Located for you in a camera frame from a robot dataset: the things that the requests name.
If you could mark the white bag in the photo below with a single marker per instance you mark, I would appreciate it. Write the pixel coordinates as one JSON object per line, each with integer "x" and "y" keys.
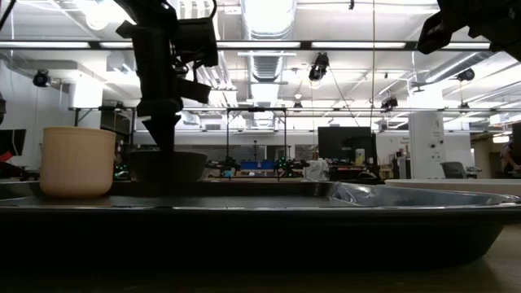
{"x": 317, "y": 170}

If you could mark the black serving tray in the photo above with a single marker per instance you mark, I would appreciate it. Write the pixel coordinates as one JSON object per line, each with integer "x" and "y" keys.
{"x": 244, "y": 240}

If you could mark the black computer monitor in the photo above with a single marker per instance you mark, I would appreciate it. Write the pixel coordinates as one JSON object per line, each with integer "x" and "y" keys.
{"x": 342, "y": 142}

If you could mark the white pillar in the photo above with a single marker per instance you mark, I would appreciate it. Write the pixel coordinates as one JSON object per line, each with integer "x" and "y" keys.
{"x": 427, "y": 138}

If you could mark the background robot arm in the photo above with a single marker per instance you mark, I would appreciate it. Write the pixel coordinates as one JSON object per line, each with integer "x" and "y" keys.
{"x": 228, "y": 164}
{"x": 291, "y": 164}

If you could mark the grey office chair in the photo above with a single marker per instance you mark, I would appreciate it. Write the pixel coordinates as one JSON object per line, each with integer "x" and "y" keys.
{"x": 452, "y": 170}

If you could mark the black bowl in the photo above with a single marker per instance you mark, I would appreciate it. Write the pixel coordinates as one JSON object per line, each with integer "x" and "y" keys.
{"x": 187, "y": 169}

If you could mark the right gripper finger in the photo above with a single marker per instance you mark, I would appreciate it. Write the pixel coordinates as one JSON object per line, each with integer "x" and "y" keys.
{"x": 435, "y": 34}

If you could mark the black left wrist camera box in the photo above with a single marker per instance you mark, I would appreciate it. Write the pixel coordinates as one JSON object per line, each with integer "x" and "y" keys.
{"x": 197, "y": 40}

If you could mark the black ceiling spotlight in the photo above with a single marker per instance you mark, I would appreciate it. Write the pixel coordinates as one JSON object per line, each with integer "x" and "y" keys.
{"x": 466, "y": 75}
{"x": 41, "y": 78}
{"x": 319, "y": 67}
{"x": 389, "y": 103}

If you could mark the silver ceiling duct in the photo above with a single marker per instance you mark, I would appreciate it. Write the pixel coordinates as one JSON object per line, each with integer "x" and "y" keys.
{"x": 268, "y": 24}

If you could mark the black metal rig frame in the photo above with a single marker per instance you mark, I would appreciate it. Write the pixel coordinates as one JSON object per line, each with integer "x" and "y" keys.
{"x": 305, "y": 45}

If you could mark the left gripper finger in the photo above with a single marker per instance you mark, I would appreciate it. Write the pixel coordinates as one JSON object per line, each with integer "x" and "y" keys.
{"x": 163, "y": 134}

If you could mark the blue storage bins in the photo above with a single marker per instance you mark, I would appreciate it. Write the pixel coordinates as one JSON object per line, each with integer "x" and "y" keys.
{"x": 258, "y": 165}

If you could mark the person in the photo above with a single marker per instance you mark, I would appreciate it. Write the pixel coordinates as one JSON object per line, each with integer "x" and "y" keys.
{"x": 510, "y": 156}

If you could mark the black background station frame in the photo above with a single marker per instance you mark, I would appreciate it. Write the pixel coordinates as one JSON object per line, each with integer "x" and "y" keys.
{"x": 256, "y": 110}

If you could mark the orange cup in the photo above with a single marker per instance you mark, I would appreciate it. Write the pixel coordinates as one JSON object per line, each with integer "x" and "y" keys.
{"x": 77, "y": 163}

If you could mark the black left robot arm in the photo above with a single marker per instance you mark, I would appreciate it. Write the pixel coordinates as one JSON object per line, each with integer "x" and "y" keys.
{"x": 146, "y": 10}

